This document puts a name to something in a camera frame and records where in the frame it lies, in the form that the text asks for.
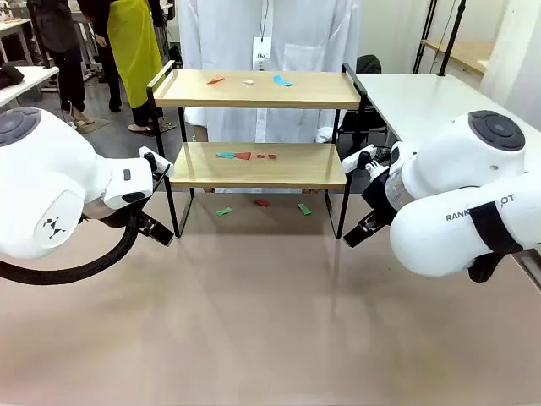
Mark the person in yellow apron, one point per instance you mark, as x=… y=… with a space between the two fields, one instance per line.
x=135 y=51

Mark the person in dark clothes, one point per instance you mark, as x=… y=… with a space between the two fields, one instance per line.
x=59 y=25

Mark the person in white lab coat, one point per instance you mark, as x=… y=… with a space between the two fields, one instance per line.
x=304 y=34

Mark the large red paper scrap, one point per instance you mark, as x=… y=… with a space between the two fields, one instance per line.
x=243 y=156

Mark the grey metal mount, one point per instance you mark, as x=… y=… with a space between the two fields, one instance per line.
x=533 y=270

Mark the white desk with clutter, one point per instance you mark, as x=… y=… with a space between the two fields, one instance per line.
x=12 y=27

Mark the large white table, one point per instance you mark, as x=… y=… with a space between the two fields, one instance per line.
x=414 y=101

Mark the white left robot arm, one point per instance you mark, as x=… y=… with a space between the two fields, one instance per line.
x=42 y=190

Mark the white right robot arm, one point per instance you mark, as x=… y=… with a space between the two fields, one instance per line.
x=444 y=228

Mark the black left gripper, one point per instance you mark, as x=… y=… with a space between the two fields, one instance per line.
x=148 y=222

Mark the light wooden table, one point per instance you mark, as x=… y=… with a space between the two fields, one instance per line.
x=469 y=51

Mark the black bag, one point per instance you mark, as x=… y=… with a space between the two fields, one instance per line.
x=10 y=76

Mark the grey floor mat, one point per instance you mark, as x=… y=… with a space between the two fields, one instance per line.
x=95 y=124

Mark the two-tier wood and metal shelf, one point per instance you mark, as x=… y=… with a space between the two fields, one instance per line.
x=253 y=102

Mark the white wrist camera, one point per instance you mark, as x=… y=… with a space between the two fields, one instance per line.
x=353 y=161
x=151 y=154

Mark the green paper scrap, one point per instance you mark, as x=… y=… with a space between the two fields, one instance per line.
x=224 y=211
x=304 y=209

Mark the black stand pole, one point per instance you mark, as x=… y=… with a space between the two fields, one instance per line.
x=452 y=38

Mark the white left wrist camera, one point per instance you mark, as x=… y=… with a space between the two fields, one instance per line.
x=151 y=154

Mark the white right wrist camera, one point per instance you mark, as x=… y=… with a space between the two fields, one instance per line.
x=353 y=161

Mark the black tripod legs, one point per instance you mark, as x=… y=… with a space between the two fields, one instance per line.
x=421 y=38

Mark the blue paper scrap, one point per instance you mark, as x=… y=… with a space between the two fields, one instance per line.
x=281 y=80

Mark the teal paper scrap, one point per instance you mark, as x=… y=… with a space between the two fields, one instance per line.
x=225 y=155

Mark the person's bare right hand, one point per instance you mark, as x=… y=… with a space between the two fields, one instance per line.
x=201 y=132

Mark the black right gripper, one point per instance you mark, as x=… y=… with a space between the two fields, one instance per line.
x=380 y=199

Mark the orange paper scrap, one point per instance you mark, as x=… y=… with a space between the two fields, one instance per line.
x=215 y=80

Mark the black office chair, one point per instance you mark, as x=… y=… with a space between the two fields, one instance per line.
x=369 y=63

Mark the white name tag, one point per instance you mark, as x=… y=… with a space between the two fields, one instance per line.
x=261 y=53

